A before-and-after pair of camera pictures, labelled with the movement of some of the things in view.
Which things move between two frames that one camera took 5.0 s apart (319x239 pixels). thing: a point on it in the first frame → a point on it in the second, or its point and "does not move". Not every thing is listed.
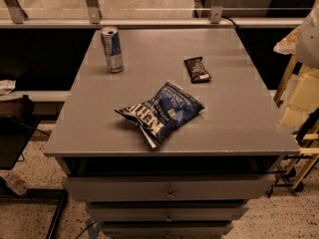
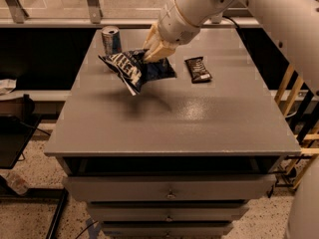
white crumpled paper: x=7 y=86 does not move
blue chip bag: x=160 y=115 → x=135 y=71
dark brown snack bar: x=196 y=70 does not move
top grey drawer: x=168 y=187 does not move
